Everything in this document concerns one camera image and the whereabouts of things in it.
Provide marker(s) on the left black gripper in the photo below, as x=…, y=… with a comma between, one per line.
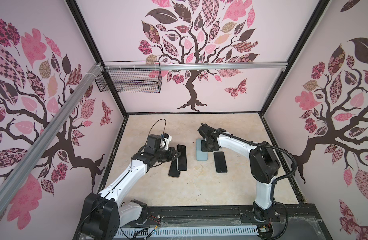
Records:
x=171, y=150

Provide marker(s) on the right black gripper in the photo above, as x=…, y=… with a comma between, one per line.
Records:
x=204, y=150

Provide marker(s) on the phone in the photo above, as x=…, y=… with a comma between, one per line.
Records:
x=182, y=159
x=173, y=171

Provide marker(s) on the light blue phone case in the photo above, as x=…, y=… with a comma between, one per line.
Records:
x=200, y=155

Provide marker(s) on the black smartphone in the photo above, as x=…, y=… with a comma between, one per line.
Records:
x=220, y=162

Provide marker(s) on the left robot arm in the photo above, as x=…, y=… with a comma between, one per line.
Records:
x=102, y=214

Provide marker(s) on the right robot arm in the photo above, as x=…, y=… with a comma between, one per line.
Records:
x=264, y=164

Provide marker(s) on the phone in pink case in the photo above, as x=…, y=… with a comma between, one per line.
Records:
x=173, y=171

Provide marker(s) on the black wire basket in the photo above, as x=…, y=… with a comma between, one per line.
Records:
x=130, y=77

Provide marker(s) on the white slotted cable duct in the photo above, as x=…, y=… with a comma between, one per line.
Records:
x=184, y=232

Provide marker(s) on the back aluminium rail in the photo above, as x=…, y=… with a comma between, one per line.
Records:
x=214, y=66

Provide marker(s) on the aluminium rail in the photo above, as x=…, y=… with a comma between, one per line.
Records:
x=214, y=66
x=16, y=179

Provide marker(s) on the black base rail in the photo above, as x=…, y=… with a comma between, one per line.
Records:
x=289, y=222

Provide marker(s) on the left aluminium rail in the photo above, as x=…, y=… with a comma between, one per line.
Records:
x=16, y=179

